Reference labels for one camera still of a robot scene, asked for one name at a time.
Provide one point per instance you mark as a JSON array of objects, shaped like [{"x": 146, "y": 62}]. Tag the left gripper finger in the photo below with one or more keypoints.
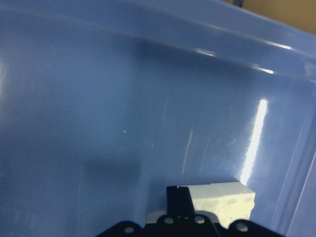
[{"x": 179, "y": 202}]

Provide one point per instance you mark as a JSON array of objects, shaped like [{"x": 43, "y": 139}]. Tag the blue plastic tray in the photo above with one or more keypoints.
[{"x": 105, "y": 103}]

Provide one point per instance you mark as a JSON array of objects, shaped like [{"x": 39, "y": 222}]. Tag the white block robot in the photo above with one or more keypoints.
[
  {"x": 232, "y": 201},
  {"x": 207, "y": 198}
]

